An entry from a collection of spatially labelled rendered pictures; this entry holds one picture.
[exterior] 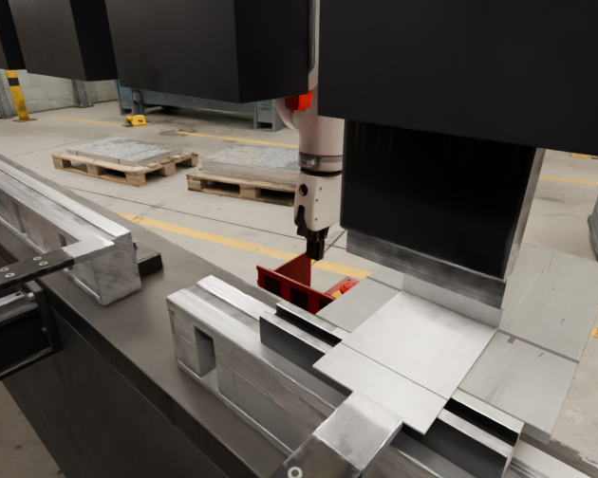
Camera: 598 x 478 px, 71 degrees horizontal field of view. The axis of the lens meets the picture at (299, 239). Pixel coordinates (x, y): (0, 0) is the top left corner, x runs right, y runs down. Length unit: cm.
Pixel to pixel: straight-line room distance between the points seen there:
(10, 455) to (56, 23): 149
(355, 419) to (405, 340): 9
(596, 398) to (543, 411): 167
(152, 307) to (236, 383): 24
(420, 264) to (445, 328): 11
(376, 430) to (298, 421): 11
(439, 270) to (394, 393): 9
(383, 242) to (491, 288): 7
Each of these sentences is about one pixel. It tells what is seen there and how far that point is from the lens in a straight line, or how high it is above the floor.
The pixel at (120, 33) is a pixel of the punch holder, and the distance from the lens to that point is 36.
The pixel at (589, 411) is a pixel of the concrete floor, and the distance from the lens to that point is 192.
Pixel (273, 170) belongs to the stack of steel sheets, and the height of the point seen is 25.
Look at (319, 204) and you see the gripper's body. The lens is 72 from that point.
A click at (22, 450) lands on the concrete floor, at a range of 176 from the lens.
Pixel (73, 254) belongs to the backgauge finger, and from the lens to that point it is 50.
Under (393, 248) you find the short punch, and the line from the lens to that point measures 26.
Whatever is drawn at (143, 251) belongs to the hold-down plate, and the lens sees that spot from 70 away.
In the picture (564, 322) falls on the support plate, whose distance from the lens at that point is 41.
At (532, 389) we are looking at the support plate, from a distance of 33.
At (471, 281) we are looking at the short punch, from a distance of 25.
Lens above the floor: 121
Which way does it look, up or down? 26 degrees down
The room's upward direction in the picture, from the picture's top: straight up
